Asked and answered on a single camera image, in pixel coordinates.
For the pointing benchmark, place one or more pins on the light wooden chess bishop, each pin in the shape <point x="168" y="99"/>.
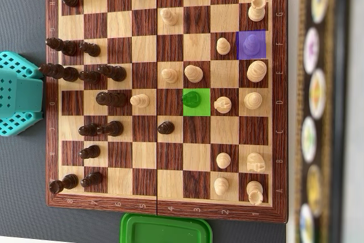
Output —
<point x="251" y="45"/>

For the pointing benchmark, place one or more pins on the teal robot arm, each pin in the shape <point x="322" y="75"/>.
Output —
<point x="20" y="95"/>

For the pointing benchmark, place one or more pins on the dark brown chess pawn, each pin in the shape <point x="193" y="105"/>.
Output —
<point x="89" y="77"/>
<point x="165" y="128"/>
<point x="90" y="49"/>
<point x="90" y="152"/>
<point x="87" y="130"/>
<point x="91" y="180"/>

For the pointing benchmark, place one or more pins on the light wooden chess pawn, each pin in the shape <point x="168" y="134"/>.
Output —
<point x="223" y="46"/>
<point x="140" y="101"/>
<point x="223" y="160"/>
<point x="169" y="17"/>
<point x="221" y="186"/>
<point x="193" y="73"/>
<point x="169" y="75"/>

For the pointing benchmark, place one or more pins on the light wooden chess knight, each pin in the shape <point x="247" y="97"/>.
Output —
<point x="256" y="162"/>
<point x="222" y="105"/>

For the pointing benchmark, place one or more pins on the light wooden chess queen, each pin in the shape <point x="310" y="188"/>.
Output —
<point x="253" y="100"/>

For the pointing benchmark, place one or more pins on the wooden folding chess board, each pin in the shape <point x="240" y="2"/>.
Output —
<point x="119" y="24"/>

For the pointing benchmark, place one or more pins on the light wooden chess rook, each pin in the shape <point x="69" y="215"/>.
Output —
<point x="255" y="193"/>
<point x="257" y="9"/>

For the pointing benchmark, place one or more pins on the light queen right side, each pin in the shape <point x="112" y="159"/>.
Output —
<point x="256" y="71"/>

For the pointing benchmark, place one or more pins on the green plastic container lid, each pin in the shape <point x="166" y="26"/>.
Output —
<point x="170" y="231"/>

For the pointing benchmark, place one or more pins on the black gold patterned book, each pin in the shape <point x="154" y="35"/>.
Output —
<point x="335" y="83"/>

